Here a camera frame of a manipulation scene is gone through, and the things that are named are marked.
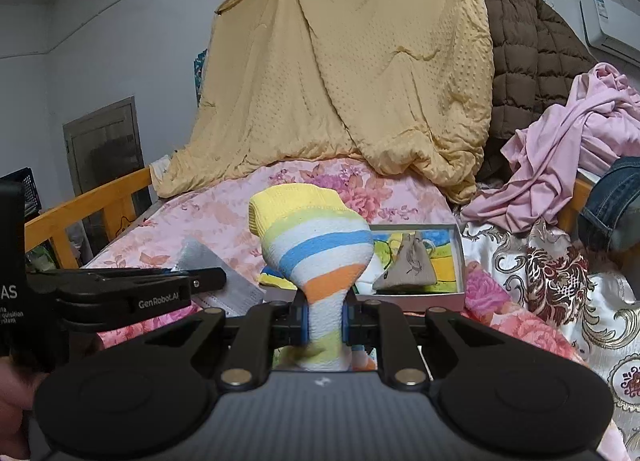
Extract yellow quilted blanket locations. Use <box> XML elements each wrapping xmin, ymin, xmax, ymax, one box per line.
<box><xmin>150</xmin><ymin>0</ymin><xmax>496</xmax><ymax>205</ymax></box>

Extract grey shallow box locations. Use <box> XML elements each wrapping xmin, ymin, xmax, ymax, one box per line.
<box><xmin>260</xmin><ymin>223</ymin><xmax>469</xmax><ymax>313</ymax></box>

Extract striped multicolour sock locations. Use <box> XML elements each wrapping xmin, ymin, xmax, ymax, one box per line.
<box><xmin>248</xmin><ymin>184</ymin><xmax>374</xmax><ymax>373</ymax></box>

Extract blue and yellow cloth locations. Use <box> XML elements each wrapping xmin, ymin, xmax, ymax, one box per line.
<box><xmin>259</xmin><ymin>265</ymin><xmax>297</xmax><ymax>291</ymax></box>

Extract blue jeans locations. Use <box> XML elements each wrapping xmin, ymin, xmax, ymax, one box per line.
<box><xmin>577</xmin><ymin>157</ymin><xmax>640</xmax><ymax>253</ymax></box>

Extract white air conditioner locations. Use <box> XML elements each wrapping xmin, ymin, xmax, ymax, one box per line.
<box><xmin>579</xmin><ymin>0</ymin><xmax>640</xmax><ymax>62</ymax></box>

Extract brown quilted jacket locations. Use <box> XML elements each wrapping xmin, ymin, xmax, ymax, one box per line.
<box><xmin>475</xmin><ymin>0</ymin><xmax>599</xmax><ymax>188</ymax></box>

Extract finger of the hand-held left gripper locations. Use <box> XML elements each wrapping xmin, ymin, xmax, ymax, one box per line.
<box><xmin>26</xmin><ymin>266</ymin><xmax>227</xmax><ymax>334</ymax></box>

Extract black plastic crate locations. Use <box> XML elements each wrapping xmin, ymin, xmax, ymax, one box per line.
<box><xmin>0</xmin><ymin>168</ymin><xmax>44</xmax><ymax>222</ymax></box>

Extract teal patterned cloth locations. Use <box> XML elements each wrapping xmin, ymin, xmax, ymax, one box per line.
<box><xmin>193</xmin><ymin>48</ymin><xmax>209</xmax><ymax>105</ymax></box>

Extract pink garment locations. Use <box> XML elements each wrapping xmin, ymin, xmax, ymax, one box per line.
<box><xmin>459</xmin><ymin>62</ymin><xmax>640</xmax><ymax>235</ymax></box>

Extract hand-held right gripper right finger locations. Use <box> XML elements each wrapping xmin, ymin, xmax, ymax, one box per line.
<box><xmin>342</xmin><ymin>298</ymin><xmax>551</xmax><ymax>388</ymax></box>

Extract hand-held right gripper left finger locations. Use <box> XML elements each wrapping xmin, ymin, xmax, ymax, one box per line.
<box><xmin>100</xmin><ymin>301</ymin><xmax>311</xmax><ymax>388</ymax></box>

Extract grey door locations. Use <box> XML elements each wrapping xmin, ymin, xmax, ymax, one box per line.
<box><xmin>62</xmin><ymin>97</ymin><xmax>152</xmax><ymax>243</ymax></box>

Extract grey drawstring pouch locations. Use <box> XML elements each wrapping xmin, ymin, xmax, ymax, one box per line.
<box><xmin>372</xmin><ymin>231</ymin><xmax>439</xmax><ymax>293</ymax></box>

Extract white gold patterned cloth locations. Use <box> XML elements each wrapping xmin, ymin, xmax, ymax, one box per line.
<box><xmin>459</xmin><ymin>218</ymin><xmax>640</xmax><ymax>461</ymax></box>

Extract person's left hand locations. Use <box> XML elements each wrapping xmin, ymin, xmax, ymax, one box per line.
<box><xmin>0</xmin><ymin>358</ymin><xmax>48</xmax><ymax>459</ymax></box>

